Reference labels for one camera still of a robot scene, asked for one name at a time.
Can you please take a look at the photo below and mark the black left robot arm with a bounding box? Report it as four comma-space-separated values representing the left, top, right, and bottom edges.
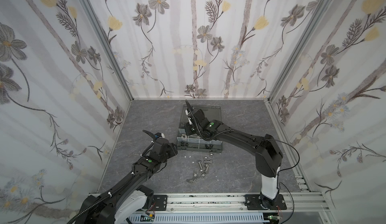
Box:
68, 130, 178, 224

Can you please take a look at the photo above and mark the grey plastic organizer box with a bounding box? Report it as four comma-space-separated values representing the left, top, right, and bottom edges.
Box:
175, 104, 224, 154

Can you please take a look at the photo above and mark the white perforated cable duct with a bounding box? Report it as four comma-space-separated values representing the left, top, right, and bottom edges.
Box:
122, 213, 269, 224

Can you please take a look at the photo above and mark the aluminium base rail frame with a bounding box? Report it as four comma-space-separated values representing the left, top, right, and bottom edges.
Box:
130, 192, 336, 224

